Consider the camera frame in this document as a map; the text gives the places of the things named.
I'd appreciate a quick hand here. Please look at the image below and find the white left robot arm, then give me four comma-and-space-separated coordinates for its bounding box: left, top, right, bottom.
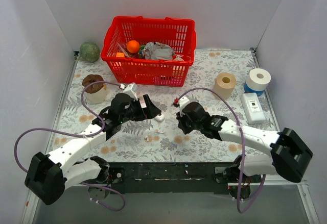
25, 93, 161, 205

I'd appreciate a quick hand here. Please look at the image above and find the white toilet paper roll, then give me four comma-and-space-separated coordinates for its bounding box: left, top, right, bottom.
246, 68, 271, 91

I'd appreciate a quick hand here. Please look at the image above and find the beige paper roll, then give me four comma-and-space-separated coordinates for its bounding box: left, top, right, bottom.
213, 72, 237, 100

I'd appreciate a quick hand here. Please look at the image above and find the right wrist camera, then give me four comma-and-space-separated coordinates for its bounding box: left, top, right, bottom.
174, 96, 190, 117

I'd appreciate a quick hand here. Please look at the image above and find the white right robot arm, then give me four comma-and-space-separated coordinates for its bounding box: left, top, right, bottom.
176, 101, 313, 183

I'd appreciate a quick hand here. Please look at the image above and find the floral patterned table mat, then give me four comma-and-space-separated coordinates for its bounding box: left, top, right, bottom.
50, 49, 286, 163

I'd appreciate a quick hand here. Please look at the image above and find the orange fruit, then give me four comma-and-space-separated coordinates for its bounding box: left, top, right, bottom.
126, 40, 140, 54

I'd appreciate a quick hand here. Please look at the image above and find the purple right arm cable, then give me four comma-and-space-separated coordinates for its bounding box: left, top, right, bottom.
176, 87, 266, 214

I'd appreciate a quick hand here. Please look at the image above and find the green textured ball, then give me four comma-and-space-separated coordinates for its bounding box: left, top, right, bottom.
79, 42, 101, 63

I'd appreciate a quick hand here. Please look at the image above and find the red plastic shopping basket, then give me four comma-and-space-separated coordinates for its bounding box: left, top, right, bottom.
101, 16, 196, 87

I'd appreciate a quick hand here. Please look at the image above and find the white rectangular box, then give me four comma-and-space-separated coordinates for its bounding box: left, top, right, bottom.
241, 93, 266, 125

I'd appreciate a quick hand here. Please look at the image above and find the blue tape roll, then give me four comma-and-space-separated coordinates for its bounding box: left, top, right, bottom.
243, 82, 264, 96

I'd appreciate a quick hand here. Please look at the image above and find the white earbud case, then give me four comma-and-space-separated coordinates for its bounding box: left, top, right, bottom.
154, 113, 165, 122

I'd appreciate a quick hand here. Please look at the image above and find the crumpled silver foil bag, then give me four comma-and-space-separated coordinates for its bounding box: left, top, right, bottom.
142, 42, 176, 60

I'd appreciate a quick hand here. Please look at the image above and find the brown topped paper roll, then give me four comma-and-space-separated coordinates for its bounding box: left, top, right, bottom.
82, 74, 107, 104

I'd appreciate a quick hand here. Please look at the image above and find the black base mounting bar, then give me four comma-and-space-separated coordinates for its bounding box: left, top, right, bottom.
86, 161, 256, 194

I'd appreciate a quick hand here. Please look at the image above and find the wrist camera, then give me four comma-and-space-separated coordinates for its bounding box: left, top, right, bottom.
120, 83, 138, 100
174, 96, 190, 117

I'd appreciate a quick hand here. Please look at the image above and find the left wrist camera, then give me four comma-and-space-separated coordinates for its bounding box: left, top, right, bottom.
120, 83, 138, 100

